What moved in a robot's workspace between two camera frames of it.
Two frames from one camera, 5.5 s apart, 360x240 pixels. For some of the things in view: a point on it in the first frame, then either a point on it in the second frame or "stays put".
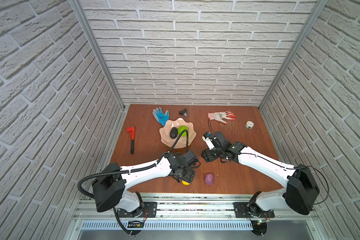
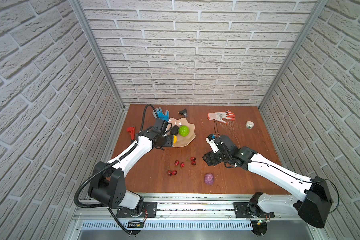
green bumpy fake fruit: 181,128 stays put
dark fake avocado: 173,132 stays put
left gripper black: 191,175 → 170,142
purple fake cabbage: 209,178 stays put
